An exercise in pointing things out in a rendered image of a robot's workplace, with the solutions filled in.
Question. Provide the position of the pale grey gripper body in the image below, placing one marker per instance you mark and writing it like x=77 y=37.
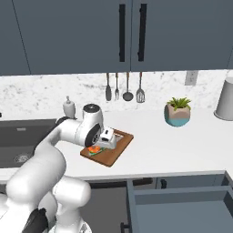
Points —
x=109 y=143

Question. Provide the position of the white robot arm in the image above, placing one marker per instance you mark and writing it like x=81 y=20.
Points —
x=45 y=157

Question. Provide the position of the brown wooden cutting board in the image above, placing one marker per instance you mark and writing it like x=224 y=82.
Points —
x=116 y=148

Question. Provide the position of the green plate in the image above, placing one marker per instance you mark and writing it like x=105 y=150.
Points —
x=98 y=153

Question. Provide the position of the orange red meat piece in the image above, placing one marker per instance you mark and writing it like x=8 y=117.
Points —
x=94 y=149

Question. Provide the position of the blue grey drawer front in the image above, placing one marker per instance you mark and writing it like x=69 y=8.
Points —
x=194 y=181

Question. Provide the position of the blue grey open drawer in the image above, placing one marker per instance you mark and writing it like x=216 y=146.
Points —
x=182 y=209

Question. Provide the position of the hanging dark ladle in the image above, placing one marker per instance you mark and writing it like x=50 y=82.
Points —
x=127 y=96

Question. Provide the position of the hanging dark spoon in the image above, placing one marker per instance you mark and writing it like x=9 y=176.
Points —
x=108 y=92

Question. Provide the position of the hanging metal fork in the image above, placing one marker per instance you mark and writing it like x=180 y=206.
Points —
x=116 y=91

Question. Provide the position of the white soap dispenser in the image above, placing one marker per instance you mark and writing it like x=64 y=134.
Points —
x=69 y=107

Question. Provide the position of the hanging slotted spatula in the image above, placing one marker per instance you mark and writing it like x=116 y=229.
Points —
x=140 y=96

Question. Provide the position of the dark grey dishwasher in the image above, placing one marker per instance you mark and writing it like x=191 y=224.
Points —
x=106 y=209

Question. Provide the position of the potted green plant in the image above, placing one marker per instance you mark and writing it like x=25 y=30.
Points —
x=177 y=116

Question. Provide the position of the dark grey sink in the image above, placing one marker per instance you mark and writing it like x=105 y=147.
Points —
x=18 y=142

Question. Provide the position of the blue grey cupboard door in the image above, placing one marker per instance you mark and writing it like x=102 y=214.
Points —
x=12 y=36
x=188 y=33
x=72 y=36

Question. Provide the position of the white wall socket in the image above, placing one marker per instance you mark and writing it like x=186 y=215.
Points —
x=191 y=78

